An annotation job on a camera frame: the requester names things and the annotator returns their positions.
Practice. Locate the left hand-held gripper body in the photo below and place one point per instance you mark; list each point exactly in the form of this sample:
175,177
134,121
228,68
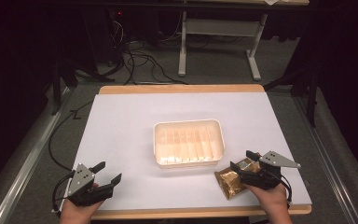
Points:
81,180

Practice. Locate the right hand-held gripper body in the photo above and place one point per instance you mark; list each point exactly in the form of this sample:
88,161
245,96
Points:
276,160

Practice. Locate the golden snack packet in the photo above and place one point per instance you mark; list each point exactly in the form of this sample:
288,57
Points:
230,183

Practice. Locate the person's left hand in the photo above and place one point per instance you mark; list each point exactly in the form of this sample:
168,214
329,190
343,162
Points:
76,213

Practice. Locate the person's right hand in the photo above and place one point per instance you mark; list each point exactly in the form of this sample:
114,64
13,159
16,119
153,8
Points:
265,196

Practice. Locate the white table mat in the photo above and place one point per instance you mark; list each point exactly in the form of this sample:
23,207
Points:
130,130

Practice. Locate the white plastic tray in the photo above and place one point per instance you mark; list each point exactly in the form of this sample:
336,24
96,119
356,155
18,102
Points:
188,143

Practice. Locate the black metal stand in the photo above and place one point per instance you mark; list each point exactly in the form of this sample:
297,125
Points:
59,81
312,90

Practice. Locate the wooden table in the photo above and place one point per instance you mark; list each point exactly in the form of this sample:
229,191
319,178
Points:
180,89

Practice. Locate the dark computer tower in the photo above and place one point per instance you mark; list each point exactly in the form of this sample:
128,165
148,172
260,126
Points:
105,34

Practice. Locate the aluminium floor rail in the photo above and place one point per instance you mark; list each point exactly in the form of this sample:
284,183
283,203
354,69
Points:
326,158
28,161

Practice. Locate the white desk frame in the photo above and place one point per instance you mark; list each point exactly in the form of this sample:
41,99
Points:
220,28

